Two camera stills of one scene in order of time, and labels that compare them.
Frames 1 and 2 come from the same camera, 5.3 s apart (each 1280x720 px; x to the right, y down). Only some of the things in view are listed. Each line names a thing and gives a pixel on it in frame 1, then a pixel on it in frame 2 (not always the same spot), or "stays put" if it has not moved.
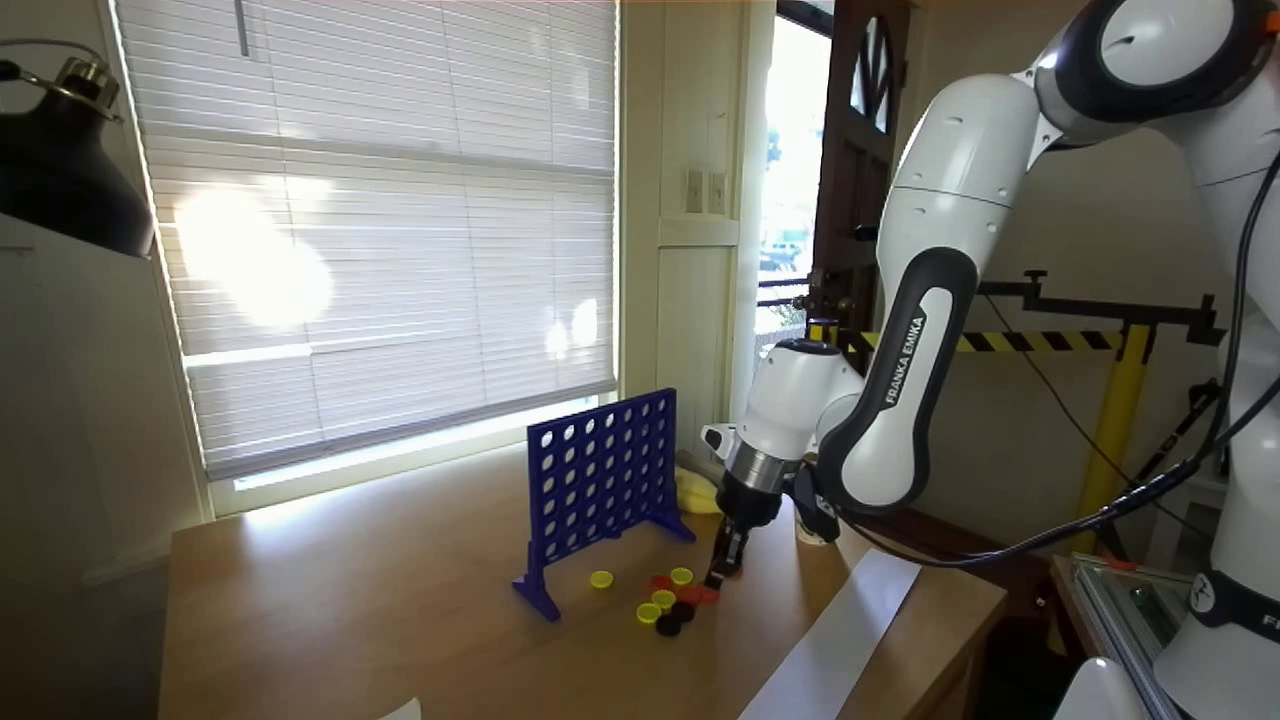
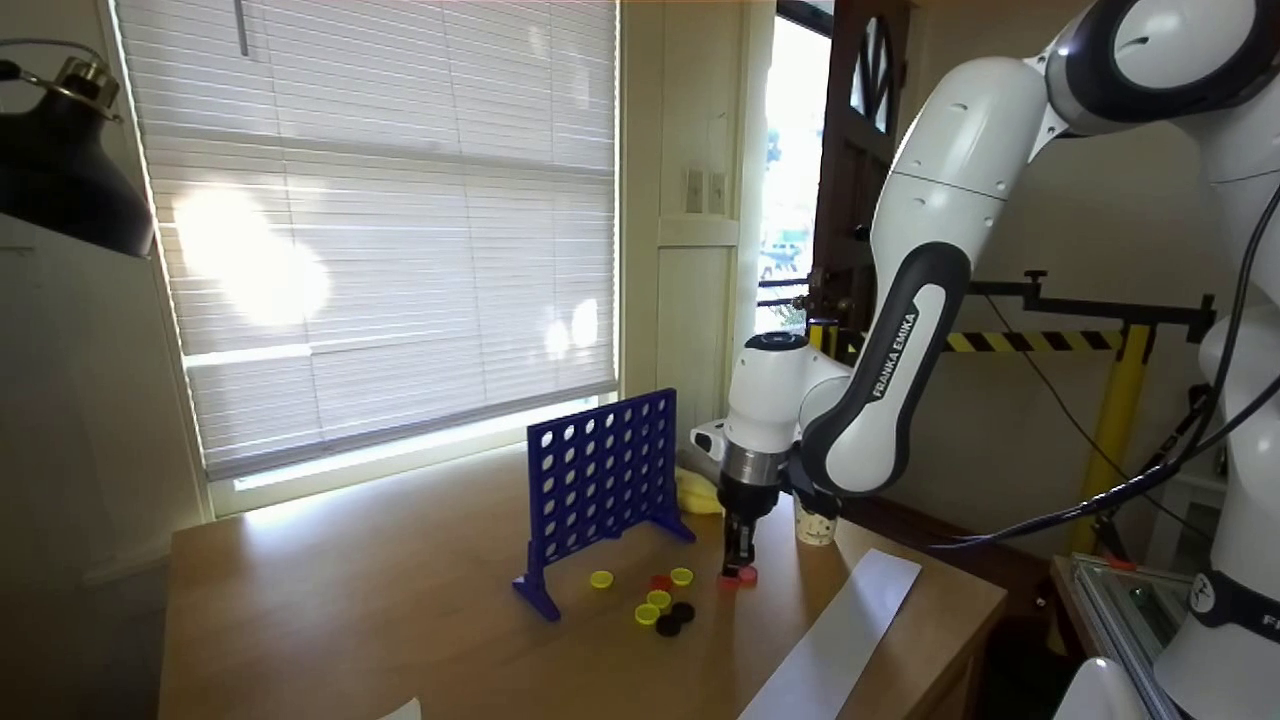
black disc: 667,624 stays put
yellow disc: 647,612 stays put
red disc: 701,597 -> 744,579
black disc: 686,609 stays put
